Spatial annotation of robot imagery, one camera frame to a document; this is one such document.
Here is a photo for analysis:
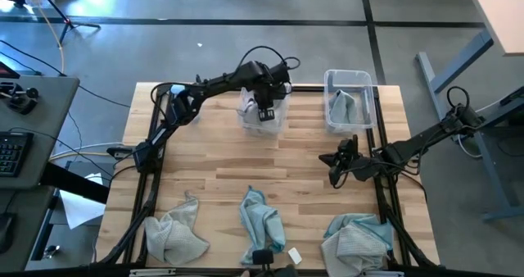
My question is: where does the white cloth with teal trim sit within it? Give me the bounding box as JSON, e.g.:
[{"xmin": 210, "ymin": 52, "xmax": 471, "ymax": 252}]
[{"xmin": 239, "ymin": 185, "xmax": 287, "ymax": 266}]

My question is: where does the black computer mouse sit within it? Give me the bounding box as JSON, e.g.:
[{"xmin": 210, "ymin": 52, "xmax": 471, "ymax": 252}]
[{"xmin": 0, "ymin": 212, "xmax": 16, "ymax": 254}]

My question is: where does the black aluminium table frame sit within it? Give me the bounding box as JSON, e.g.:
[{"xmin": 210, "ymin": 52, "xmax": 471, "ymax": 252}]
[{"xmin": 88, "ymin": 82, "xmax": 441, "ymax": 277}]

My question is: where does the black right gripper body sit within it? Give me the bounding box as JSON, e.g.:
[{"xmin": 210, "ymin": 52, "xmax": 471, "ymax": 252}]
[{"xmin": 346, "ymin": 152, "xmax": 384, "ymax": 183}]

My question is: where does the grey side desk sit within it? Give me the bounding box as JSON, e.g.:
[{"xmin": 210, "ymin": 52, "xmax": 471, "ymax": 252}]
[{"xmin": 0, "ymin": 74, "xmax": 82, "ymax": 191}]

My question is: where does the yellow cable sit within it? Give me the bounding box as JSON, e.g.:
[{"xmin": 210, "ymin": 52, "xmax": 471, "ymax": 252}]
[{"xmin": 22, "ymin": 0, "xmax": 66, "ymax": 75}]

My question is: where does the blue-grey desk frame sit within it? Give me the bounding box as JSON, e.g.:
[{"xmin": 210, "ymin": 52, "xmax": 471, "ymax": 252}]
[{"xmin": 415, "ymin": 29, "xmax": 524, "ymax": 223}]

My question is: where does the black keyboard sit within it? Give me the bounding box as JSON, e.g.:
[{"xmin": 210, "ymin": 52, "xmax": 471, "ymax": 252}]
[{"xmin": 0, "ymin": 130, "xmax": 35, "ymax": 179}]

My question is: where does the silver metal bracket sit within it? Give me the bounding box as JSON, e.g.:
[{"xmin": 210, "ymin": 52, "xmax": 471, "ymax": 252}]
[
  {"xmin": 358, "ymin": 270, "xmax": 405, "ymax": 277},
  {"xmin": 129, "ymin": 267, "xmax": 178, "ymax": 277}
]

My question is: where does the grey cloth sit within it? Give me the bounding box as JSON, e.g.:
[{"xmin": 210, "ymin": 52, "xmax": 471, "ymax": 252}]
[{"xmin": 327, "ymin": 89, "xmax": 360, "ymax": 125}]

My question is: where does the black desk beam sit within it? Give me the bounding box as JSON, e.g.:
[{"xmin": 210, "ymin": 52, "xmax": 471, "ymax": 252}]
[{"xmin": 38, "ymin": 161, "xmax": 111, "ymax": 205}]

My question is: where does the light wooden desk top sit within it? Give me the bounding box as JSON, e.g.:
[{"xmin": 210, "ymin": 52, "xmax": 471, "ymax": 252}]
[{"xmin": 463, "ymin": 0, "xmax": 524, "ymax": 57}]

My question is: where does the black tripod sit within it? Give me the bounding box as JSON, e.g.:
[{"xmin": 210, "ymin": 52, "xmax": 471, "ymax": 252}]
[{"xmin": 30, "ymin": 0, "xmax": 102, "ymax": 45}]

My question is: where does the white paper sheet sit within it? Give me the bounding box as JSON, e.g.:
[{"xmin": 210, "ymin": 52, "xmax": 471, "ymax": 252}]
[{"xmin": 58, "ymin": 172, "xmax": 111, "ymax": 230}]

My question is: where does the small white card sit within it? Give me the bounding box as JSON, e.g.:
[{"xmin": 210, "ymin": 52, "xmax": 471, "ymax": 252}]
[{"xmin": 287, "ymin": 247, "xmax": 304, "ymax": 266}]

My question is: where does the grey microfiber towel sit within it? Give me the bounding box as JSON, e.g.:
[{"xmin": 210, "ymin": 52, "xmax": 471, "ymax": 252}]
[
  {"xmin": 142, "ymin": 191, "xmax": 210, "ymax": 266},
  {"xmin": 320, "ymin": 222, "xmax": 389, "ymax": 277},
  {"xmin": 238, "ymin": 98, "xmax": 261, "ymax": 120}
]

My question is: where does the black table-level camera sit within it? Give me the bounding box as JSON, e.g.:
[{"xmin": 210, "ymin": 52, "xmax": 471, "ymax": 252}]
[{"xmin": 251, "ymin": 248, "xmax": 275, "ymax": 272}]

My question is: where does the clear plastic bin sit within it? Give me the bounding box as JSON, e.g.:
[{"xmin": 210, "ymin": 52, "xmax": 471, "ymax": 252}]
[
  {"xmin": 323, "ymin": 68, "xmax": 378, "ymax": 134},
  {"xmin": 237, "ymin": 84, "xmax": 293, "ymax": 135}
]

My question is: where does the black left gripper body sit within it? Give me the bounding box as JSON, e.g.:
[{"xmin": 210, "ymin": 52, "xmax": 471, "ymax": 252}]
[{"xmin": 250, "ymin": 78, "xmax": 291, "ymax": 111}]

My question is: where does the black joystick device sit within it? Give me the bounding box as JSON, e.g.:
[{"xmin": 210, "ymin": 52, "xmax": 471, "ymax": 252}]
[{"xmin": 0, "ymin": 81, "xmax": 41, "ymax": 116}]

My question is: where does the white cable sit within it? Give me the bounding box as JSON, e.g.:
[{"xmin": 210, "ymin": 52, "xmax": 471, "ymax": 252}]
[{"xmin": 48, "ymin": 140, "xmax": 126, "ymax": 160}]

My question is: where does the blue microfiber towel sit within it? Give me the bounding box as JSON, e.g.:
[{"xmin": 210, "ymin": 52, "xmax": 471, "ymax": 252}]
[{"xmin": 323, "ymin": 213, "xmax": 395, "ymax": 252}]

